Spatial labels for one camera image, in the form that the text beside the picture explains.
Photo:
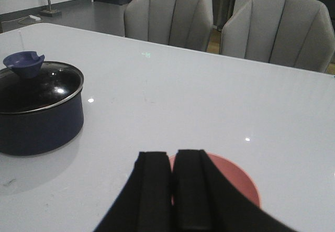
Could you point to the glass lid with blue knob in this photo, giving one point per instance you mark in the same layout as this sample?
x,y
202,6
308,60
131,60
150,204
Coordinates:
x,y
30,84

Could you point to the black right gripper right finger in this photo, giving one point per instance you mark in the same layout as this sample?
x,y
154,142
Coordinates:
x,y
251,222

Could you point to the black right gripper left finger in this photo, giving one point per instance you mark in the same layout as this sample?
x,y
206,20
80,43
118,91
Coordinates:
x,y
144,203

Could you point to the left grey upholstered chair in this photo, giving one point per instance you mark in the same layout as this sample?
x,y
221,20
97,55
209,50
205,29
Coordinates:
x,y
179,23

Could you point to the pink bowl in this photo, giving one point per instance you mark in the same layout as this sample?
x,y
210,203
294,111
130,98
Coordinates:
x,y
243,179

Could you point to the right grey upholstered chair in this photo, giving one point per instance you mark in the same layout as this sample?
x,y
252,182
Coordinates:
x,y
291,33

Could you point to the dark blue saucepan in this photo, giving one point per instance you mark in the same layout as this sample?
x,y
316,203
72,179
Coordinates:
x,y
39,132

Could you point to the floor lamp stand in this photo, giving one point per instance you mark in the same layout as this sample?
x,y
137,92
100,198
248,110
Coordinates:
x,y
49,11

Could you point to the grey upholstered chair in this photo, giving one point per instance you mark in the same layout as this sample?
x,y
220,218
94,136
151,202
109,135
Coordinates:
x,y
179,23
291,33

